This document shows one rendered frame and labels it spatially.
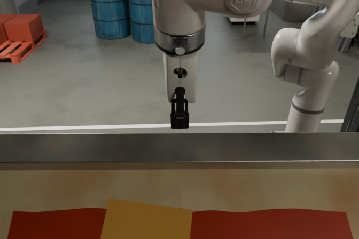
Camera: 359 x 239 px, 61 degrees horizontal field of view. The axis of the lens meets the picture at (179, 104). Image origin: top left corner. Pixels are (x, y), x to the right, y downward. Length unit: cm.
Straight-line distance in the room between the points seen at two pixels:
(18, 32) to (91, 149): 496
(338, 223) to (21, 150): 39
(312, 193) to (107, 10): 492
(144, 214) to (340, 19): 54
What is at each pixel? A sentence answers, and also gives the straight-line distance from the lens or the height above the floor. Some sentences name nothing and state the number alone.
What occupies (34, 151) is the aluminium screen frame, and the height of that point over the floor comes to 155.
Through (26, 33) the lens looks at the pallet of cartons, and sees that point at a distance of 528.
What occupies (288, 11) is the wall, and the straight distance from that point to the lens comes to 653.
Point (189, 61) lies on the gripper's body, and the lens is 44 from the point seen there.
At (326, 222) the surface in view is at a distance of 44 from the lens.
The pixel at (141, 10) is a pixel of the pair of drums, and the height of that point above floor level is 53.
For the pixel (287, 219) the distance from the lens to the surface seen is 42.
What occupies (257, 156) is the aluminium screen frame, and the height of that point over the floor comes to 154.
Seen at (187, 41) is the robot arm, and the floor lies 164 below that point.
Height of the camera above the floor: 179
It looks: 32 degrees down
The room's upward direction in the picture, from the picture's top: straight up
